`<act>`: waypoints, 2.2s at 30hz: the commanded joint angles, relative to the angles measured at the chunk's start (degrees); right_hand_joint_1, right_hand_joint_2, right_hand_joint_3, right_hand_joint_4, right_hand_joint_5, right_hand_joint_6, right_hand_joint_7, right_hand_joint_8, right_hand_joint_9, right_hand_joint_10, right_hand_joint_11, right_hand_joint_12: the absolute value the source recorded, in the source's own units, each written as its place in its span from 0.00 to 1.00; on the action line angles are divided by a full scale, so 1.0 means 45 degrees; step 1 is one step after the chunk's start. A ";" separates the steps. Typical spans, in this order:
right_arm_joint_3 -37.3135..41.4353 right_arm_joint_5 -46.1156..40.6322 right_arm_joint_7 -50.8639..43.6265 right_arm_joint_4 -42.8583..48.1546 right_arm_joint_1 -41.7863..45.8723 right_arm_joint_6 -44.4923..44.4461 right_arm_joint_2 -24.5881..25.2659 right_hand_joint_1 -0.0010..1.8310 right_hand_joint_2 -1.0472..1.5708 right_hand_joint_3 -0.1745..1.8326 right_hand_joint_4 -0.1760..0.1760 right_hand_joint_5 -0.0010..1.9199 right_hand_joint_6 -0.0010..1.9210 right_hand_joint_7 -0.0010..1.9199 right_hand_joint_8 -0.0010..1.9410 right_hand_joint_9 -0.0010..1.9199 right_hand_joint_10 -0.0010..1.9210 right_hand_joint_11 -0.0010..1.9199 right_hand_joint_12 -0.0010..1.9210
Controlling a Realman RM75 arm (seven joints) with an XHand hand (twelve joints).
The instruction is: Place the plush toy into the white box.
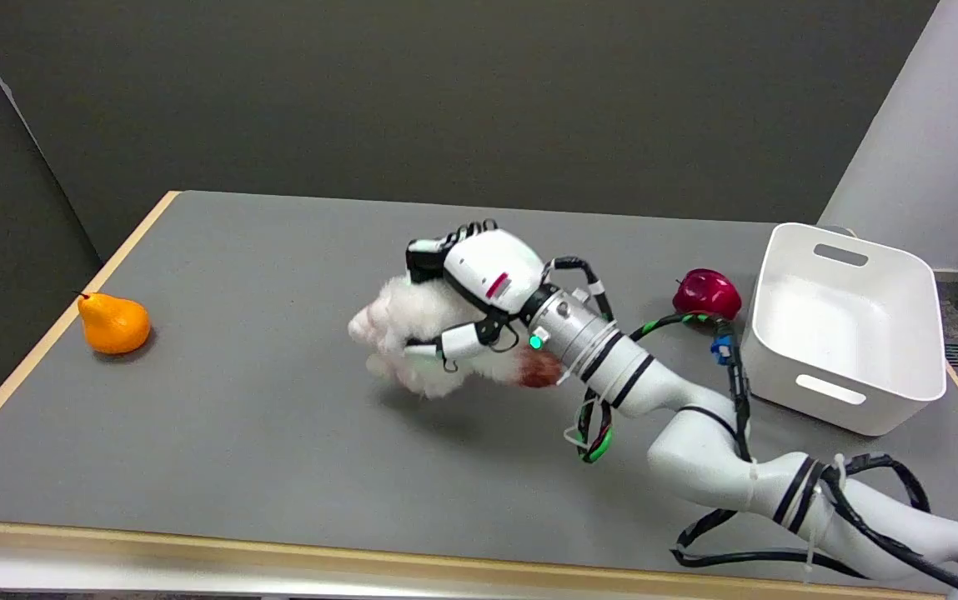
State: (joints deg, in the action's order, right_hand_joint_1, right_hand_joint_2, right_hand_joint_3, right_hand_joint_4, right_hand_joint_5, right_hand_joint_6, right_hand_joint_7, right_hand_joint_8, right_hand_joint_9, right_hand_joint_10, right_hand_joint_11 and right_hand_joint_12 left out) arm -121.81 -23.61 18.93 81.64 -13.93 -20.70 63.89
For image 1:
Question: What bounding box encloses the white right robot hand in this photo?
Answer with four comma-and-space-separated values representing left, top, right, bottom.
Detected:
402, 219, 552, 373

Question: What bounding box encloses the white fluffy plush toy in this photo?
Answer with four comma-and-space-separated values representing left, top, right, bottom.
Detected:
348, 273, 564, 398

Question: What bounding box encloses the white plastic box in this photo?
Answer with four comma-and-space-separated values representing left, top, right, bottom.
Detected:
741, 222, 947, 437

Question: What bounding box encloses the red apple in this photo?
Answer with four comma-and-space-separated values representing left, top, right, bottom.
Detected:
672, 268, 742, 323

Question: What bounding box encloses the orange pear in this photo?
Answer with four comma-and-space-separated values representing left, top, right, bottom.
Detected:
77, 292, 152, 356

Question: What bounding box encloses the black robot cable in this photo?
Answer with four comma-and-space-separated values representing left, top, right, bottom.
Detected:
544, 257, 958, 600

